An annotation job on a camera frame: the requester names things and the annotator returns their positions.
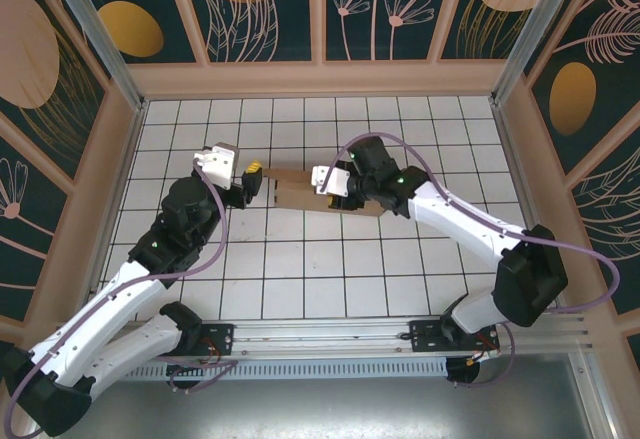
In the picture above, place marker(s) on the brown cardboard box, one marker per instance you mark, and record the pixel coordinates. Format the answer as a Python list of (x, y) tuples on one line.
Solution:
[(295, 194)]

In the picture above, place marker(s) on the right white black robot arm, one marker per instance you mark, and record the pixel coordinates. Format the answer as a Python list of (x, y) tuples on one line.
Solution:
[(535, 279)]

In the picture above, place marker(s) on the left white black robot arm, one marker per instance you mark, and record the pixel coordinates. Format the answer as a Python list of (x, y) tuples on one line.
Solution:
[(50, 404)]

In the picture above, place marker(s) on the grey metal sheet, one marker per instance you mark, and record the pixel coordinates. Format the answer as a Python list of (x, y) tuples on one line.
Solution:
[(320, 409)]

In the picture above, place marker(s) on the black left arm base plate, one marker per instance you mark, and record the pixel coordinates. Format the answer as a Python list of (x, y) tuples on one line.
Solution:
[(222, 336)]

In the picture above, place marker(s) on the aluminium mounting rail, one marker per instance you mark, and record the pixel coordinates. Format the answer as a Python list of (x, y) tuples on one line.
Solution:
[(320, 336)]

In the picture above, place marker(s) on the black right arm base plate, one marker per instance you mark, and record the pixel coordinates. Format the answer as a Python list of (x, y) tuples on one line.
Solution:
[(422, 336)]

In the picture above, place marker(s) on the aluminium frame post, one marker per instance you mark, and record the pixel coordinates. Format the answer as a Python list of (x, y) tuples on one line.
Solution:
[(97, 34), (531, 34)]

